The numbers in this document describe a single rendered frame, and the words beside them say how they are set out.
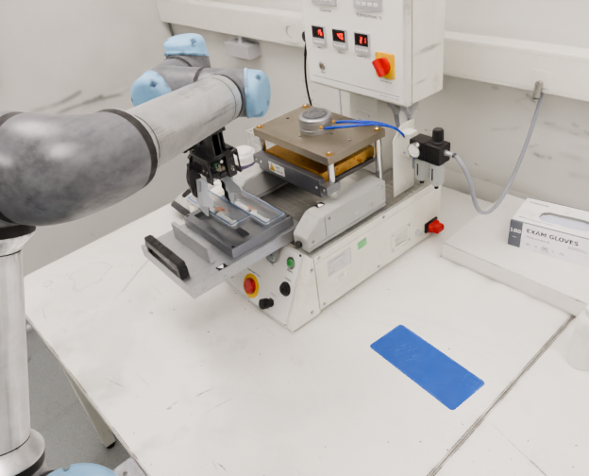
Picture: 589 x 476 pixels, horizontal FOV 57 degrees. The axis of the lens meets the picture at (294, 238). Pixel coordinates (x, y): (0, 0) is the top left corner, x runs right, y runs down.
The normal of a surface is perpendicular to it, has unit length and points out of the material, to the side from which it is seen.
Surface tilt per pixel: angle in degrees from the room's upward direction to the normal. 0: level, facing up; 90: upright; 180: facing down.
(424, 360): 0
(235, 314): 0
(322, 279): 90
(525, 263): 0
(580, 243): 87
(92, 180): 90
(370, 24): 90
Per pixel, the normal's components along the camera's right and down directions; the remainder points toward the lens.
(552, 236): -0.62, 0.47
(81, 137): 0.47, -0.43
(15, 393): 0.94, 0.13
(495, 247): -0.12, -0.81
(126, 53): 0.67, 0.36
